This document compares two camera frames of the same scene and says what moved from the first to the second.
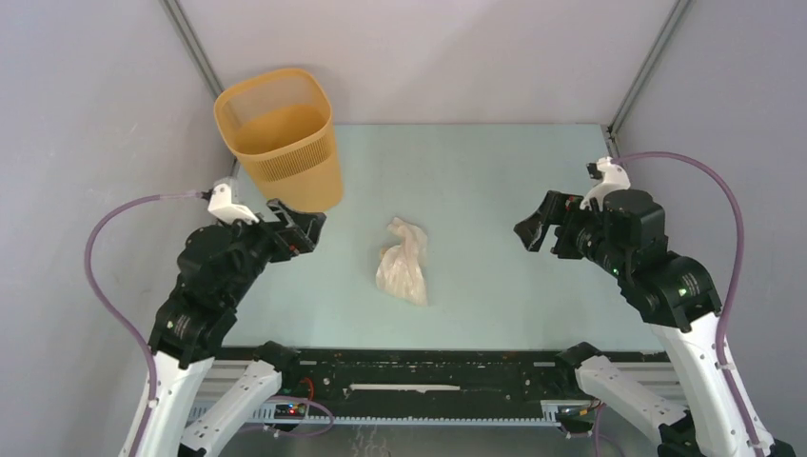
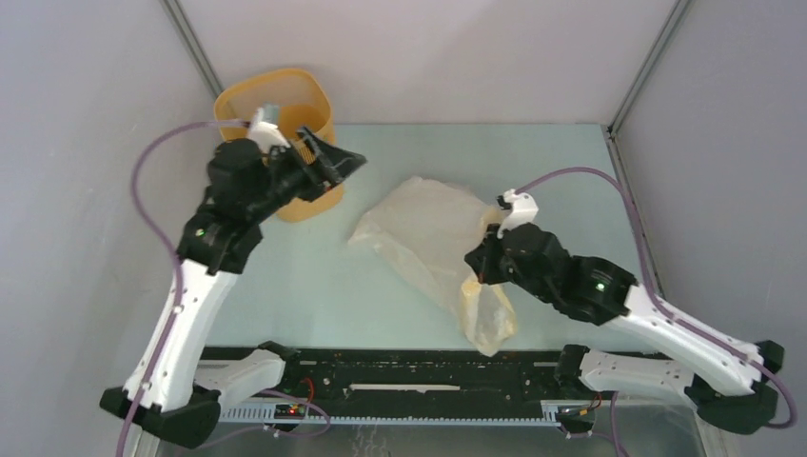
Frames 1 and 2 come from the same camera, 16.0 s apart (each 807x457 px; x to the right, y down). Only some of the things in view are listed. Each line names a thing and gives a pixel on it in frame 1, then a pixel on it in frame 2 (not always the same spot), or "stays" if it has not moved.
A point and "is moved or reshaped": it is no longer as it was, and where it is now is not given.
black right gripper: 557,208 to 482,258
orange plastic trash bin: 281,128 stays
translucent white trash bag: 401,269 is moved or reshaped
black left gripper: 303,236 to 334,165
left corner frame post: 193,47 stays
